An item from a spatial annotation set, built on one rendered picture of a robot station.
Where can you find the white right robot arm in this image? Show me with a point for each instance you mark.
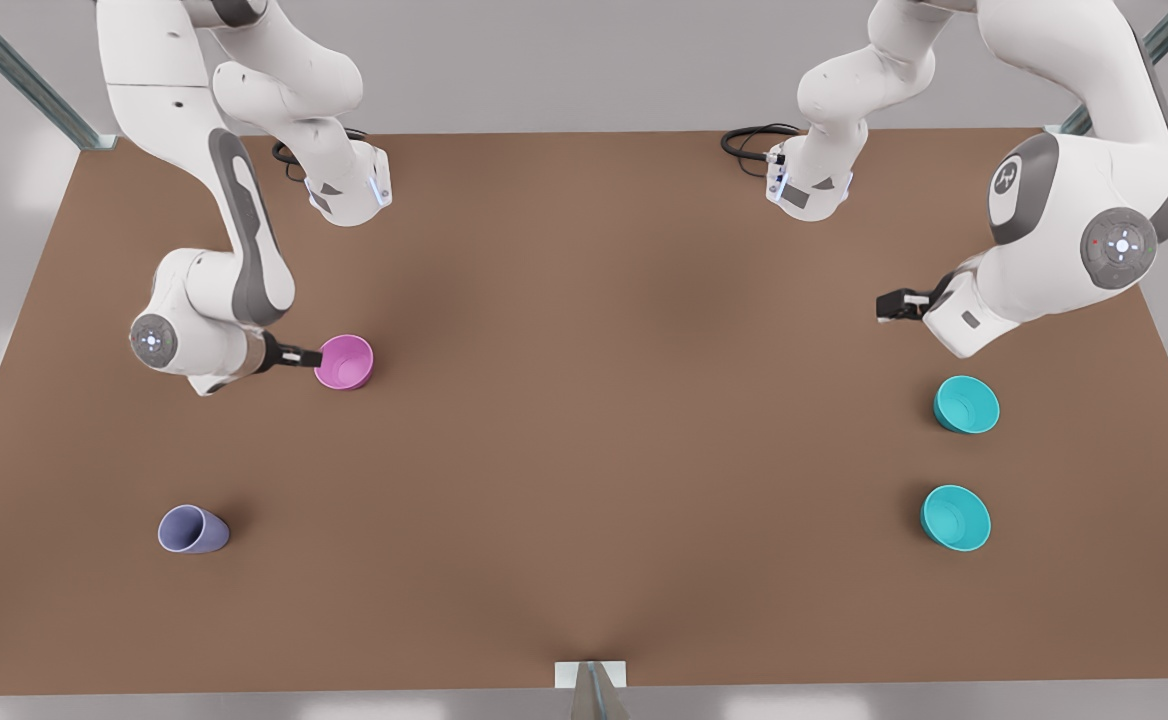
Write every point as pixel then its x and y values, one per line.
pixel 244 230

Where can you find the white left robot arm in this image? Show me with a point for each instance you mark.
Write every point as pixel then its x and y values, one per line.
pixel 1094 190

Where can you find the pink bowl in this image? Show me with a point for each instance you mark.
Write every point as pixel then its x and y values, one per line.
pixel 343 362

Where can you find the teal bowl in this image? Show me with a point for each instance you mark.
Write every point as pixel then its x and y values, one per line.
pixel 966 404
pixel 955 517

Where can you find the lavender cup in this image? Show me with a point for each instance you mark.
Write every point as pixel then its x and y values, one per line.
pixel 190 529

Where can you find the silver frame post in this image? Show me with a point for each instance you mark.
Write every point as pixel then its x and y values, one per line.
pixel 1139 55
pixel 24 75
pixel 592 690

